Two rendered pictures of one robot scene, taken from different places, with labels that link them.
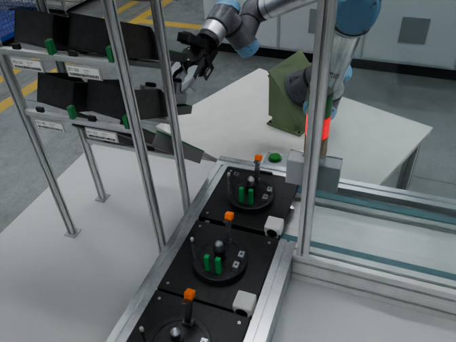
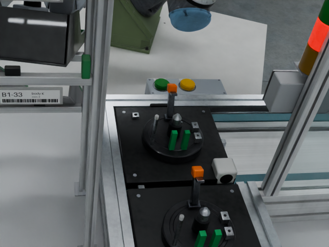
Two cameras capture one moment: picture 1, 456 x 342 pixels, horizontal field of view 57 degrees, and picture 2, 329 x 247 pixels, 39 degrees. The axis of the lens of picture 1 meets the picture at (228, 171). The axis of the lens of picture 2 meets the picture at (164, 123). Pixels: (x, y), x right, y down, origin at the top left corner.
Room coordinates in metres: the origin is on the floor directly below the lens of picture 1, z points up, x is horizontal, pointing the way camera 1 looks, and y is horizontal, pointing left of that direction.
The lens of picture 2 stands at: (0.34, 0.46, 1.71)
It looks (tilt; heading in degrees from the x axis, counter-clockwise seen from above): 41 degrees down; 320
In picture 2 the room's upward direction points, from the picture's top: 11 degrees clockwise
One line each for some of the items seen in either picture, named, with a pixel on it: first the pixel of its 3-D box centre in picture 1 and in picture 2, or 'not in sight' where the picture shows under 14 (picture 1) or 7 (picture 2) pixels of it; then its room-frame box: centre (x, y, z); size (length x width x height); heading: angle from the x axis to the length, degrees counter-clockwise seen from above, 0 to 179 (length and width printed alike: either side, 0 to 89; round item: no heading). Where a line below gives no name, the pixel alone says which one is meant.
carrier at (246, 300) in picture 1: (219, 251); (201, 221); (0.69, 0.03, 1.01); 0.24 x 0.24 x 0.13; 68
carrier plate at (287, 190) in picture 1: (251, 199); (171, 143); (0.92, -0.06, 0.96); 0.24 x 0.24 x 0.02; 68
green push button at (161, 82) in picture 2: (275, 158); (161, 85); (1.12, -0.16, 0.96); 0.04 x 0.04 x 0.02
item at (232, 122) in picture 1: (290, 129); (129, 46); (1.46, -0.27, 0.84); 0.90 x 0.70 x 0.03; 45
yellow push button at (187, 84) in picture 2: not in sight; (187, 85); (1.09, -0.22, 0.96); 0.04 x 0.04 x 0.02
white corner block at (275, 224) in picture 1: (273, 227); (223, 171); (0.80, -0.12, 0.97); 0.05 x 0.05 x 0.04; 68
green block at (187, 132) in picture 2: (250, 196); (185, 139); (0.88, -0.06, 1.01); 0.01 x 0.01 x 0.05; 68
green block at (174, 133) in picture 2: (241, 194); (173, 140); (0.89, -0.03, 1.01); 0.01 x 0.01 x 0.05; 68
